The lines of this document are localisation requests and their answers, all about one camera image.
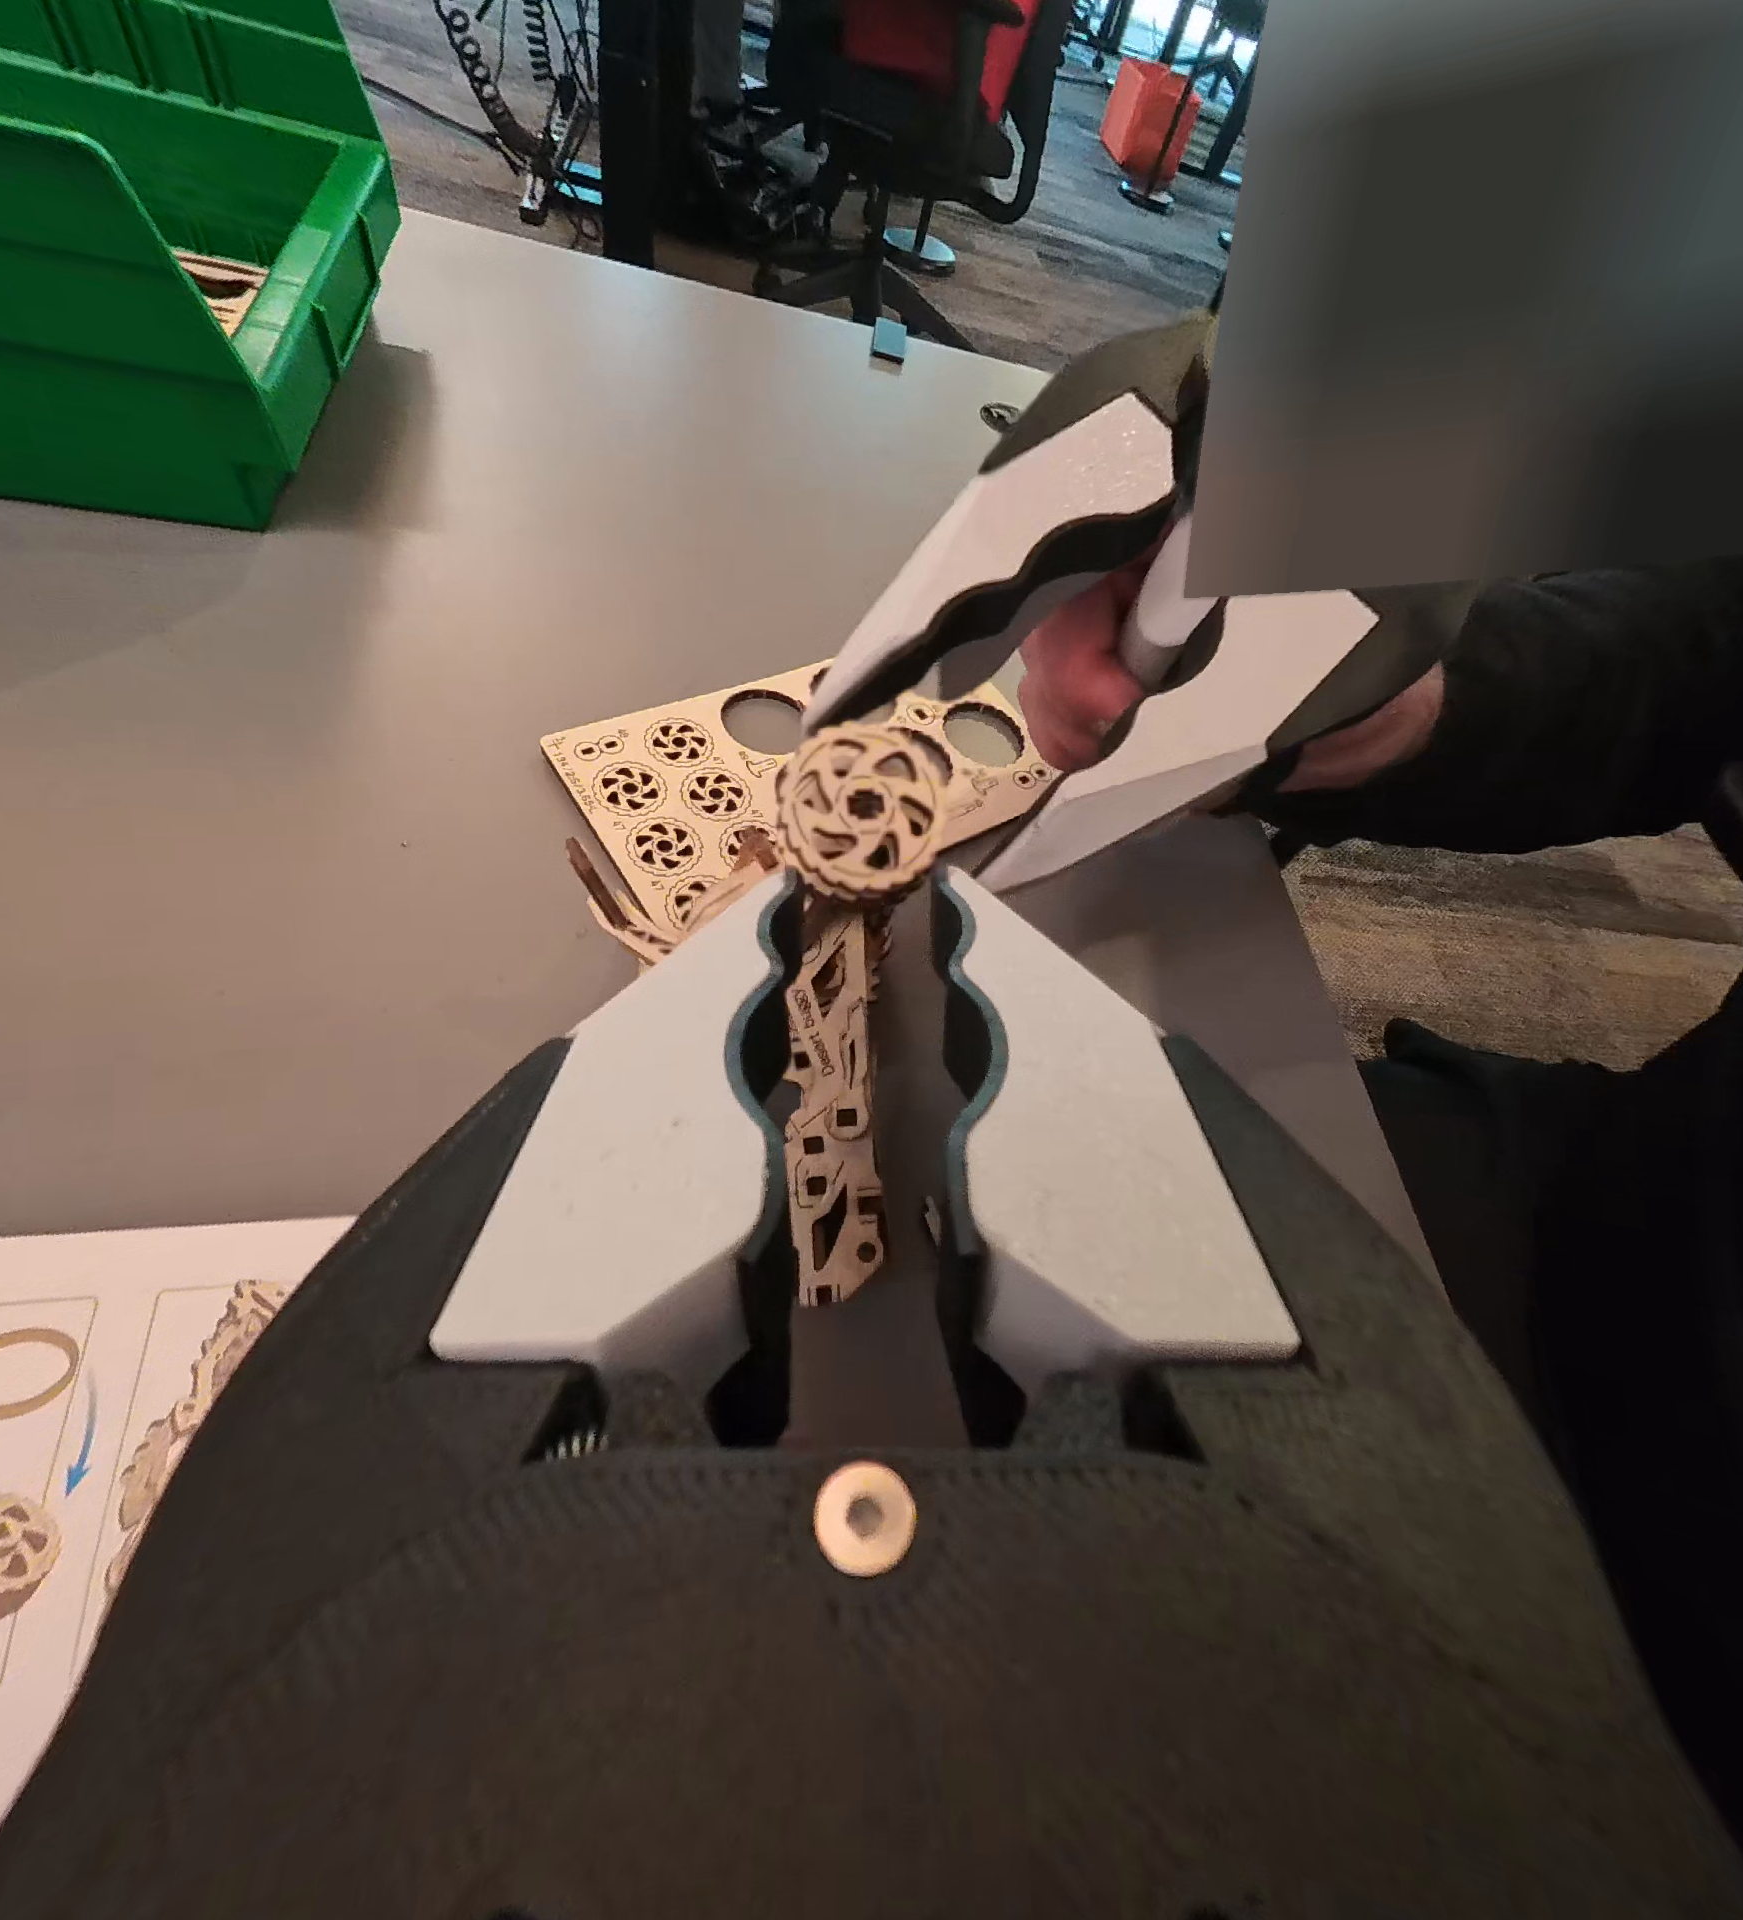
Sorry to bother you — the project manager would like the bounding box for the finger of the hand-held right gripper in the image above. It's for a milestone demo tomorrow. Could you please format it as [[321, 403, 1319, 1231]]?
[[807, 395, 1188, 738], [983, 584, 1383, 900]]

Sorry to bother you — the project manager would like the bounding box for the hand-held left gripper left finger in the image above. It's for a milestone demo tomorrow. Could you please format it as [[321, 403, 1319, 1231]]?
[[427, 874, 797, 1444]]

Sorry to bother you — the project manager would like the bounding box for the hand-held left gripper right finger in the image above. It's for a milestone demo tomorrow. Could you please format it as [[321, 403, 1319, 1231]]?
[[931, 868, 1299, 1444]]

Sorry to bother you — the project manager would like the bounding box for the wooden buggy model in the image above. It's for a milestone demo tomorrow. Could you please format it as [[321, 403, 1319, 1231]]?
[[562, 723, 955, 1310]]

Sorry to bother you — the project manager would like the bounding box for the wooden gear wheel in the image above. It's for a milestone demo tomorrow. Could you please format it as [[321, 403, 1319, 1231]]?
[[774, 723, 952, 906]]

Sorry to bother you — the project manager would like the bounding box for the wooden parts sheet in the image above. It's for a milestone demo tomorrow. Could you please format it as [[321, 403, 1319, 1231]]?
[[539, 662, 1069, 932]]

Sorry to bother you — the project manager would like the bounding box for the paper instruction booklet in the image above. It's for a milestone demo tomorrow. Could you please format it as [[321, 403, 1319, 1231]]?
[[0, 1217, 355, 1703]]

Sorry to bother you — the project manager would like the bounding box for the person's right forearm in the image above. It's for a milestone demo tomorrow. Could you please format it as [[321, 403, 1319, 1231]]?
[[1260, 546, 1743, 858]]

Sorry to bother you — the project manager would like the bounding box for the spare wooden parts pile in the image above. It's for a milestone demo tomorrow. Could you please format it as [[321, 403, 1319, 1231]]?
[[168, 243, 274, 344]]

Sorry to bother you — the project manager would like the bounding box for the person's right hand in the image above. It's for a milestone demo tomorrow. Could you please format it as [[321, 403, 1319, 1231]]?
[[1028, 574, 1161, 774]]

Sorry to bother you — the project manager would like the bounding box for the small red crate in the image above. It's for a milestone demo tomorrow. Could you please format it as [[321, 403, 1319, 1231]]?
[[1099, 56, 1207, 178]]

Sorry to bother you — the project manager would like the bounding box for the black and red office chair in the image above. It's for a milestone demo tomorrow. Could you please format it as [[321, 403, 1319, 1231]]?
[[728, 0, 1069, 353]]

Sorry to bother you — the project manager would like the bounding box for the green object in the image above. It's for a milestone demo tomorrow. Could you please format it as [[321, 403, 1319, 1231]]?
[[0, 0, 405, 535]]

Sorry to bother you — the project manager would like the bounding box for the black coiled cable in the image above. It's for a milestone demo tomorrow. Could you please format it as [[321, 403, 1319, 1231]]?
[[434, 0, 576, 202]]

